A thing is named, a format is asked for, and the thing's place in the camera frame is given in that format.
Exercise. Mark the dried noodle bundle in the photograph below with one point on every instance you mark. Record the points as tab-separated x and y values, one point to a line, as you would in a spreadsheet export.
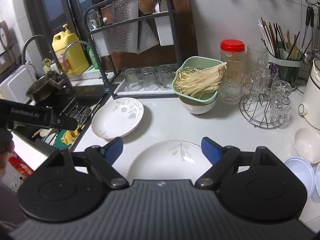
199	84

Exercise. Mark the white electric cooker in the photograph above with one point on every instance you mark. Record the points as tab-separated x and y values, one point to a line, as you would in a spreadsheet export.
309	108

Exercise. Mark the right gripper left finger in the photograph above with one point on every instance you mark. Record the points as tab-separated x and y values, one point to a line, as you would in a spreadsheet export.
100	159

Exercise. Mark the wire cup rack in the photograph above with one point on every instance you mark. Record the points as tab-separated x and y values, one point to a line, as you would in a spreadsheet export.
267	104

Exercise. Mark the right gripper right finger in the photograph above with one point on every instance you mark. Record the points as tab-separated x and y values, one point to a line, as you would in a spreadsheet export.
222	159

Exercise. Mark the clear plastic bowl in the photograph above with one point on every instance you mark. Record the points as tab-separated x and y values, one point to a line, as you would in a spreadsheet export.
317	179
304	172

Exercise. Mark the red-lid glass jar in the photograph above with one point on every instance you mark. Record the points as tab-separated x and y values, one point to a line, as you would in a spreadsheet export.
233	53

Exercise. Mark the left hand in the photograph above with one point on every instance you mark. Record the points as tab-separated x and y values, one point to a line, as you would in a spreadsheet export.
7	147

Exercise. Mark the white ceramic bowl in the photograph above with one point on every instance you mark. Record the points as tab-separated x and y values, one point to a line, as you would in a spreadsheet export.
306	145

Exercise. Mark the floral white plate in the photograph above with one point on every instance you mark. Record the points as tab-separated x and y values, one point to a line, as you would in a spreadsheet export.
169	160
117	118

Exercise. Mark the wooden cutting board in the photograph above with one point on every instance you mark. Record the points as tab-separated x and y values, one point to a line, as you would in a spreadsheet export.
162	53

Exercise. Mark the metal pot in sink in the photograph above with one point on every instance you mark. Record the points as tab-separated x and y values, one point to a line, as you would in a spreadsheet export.
42	89

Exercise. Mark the green strainer basket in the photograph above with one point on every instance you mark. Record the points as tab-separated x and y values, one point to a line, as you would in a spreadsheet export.
199	63

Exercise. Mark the white drip tray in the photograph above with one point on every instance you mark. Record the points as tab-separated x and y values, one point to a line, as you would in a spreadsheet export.
147	81

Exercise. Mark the yellow detergent bottle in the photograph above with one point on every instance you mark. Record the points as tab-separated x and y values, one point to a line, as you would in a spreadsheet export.
76	61

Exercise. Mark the black dish rack frame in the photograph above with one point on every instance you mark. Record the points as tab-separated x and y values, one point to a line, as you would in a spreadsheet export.
125	15

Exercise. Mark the white bowl under strainer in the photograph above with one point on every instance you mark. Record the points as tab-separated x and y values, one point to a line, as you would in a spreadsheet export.
195	107

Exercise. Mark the chopstick holder with chopsticks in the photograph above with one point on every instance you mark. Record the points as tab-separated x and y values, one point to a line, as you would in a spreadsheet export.
283	52

